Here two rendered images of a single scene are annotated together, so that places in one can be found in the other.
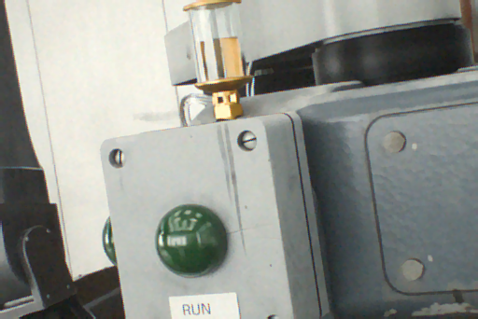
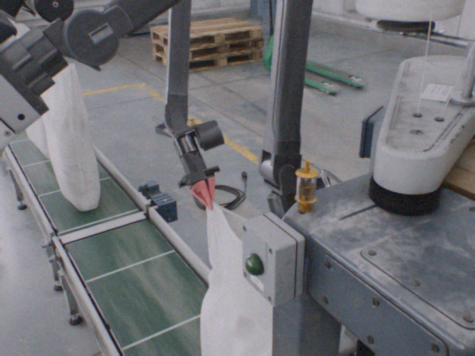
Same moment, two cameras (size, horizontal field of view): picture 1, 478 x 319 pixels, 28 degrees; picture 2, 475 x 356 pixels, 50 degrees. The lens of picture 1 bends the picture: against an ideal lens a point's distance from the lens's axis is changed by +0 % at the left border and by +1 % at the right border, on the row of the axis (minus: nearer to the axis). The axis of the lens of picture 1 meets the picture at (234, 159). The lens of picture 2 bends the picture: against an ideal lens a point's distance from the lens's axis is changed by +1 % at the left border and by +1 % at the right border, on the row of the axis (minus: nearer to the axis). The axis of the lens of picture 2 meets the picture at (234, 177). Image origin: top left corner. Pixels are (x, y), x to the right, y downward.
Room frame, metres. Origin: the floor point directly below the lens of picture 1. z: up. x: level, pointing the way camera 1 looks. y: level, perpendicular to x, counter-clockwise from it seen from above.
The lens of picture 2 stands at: (-0.05, -0.26, 1.68)
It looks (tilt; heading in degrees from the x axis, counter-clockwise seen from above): 27 degrees down; 36
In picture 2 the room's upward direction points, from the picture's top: 1 degrees counter-clockwise
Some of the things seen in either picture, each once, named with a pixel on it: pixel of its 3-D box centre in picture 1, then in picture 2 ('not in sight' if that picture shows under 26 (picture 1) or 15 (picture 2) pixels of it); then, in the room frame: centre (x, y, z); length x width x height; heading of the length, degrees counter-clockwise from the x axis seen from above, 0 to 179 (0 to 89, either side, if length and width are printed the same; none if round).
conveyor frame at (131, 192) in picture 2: not in sight; (49, 152); (1.65, 2.45, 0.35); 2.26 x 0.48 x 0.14; 67
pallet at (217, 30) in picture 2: not in sight; (205, 32); (5.06, 3.90, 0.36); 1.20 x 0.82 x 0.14; 153
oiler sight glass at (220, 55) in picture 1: (217, 43); (306, 186); (0.47, 0.00, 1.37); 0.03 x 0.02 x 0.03; 67
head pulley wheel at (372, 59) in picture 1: (391, 59); (403, 190); (0.56, -0.10, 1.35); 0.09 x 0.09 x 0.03
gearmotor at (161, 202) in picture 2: not in sight; (153, 200); (1.57, 1.46, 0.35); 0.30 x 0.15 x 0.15; 67
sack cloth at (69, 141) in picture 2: not in sight; (67, 129); (1.37, 1.81, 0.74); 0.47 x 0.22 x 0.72; 65
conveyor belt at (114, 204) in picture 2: not in sight; (48, 152); (1.66, 2.48, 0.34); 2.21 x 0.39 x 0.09; 67
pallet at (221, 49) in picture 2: not in sight; (208, 43); (5.10, 3.90, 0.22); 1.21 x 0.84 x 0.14; 157
